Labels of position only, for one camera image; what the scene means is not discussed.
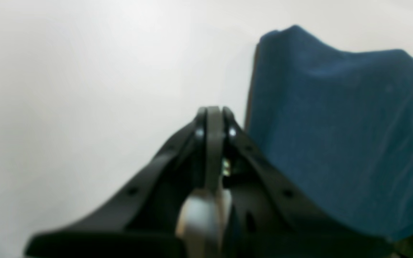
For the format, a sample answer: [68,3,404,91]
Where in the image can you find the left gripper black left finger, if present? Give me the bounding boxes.
[24,107,216,258]

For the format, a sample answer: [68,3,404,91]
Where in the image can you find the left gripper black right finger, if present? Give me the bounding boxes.
[222,107,394,258]

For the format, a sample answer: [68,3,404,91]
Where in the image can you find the dark blue t-shirt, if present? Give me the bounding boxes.
[248,26,413,240]

